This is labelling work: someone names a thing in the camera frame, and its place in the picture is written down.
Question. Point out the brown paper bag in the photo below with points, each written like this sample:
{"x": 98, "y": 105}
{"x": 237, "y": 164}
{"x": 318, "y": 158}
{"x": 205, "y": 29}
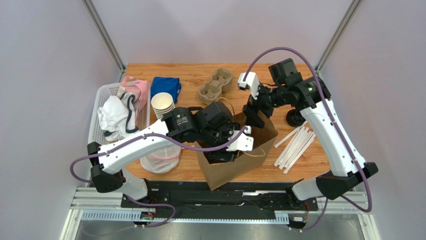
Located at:
{"x": 218, "y": 174}

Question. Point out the stack of black lids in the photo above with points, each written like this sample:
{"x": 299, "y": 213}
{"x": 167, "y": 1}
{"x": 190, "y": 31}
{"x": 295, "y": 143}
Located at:
{"x": 294, "y": 118}

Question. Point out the pink cloth bag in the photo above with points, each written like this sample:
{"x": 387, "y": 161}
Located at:
{"x": 139, "y": 88}

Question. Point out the bundle of white straws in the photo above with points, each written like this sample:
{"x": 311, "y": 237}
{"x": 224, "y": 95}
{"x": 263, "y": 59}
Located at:
{"x": 300, "y": 140}

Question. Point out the stack of paper cups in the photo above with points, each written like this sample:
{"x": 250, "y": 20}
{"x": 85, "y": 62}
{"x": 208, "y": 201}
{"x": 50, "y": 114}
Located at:
{"x": 162, "y": 103}

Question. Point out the white plastic basket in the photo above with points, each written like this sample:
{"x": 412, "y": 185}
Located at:
{"x": 95, "y": 133}

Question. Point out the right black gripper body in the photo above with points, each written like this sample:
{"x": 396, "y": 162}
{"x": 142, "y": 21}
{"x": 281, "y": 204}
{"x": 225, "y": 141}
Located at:
{"x": 252, "y": 111}

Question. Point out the white mesh food cover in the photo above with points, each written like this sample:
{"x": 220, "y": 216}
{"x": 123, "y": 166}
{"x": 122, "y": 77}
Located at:
{"x": 162, "y": 161}

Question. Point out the blue folded cloth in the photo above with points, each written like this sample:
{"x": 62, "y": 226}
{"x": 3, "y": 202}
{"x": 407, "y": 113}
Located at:
{"x": 170, "y": 85}

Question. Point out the white crumpled cloth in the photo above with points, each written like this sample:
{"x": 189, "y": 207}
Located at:
{"x": 117, "y": 117}

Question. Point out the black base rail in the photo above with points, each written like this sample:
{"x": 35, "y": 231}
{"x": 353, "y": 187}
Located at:
{"x": 232, "y": 201}

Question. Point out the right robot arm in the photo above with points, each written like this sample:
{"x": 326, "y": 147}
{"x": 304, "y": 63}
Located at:
{"x": 316, "y": 106}

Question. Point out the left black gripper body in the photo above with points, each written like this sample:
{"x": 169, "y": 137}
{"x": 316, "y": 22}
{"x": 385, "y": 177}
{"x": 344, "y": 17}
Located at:
{"x": 213, "y": 138}

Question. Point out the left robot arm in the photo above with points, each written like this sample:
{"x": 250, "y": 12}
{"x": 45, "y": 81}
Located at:
{"x": 211, "y": 125}

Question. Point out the cardboard cup carrier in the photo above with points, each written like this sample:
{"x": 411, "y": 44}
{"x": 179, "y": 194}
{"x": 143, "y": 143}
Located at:
{"x": 220, "y": 82}

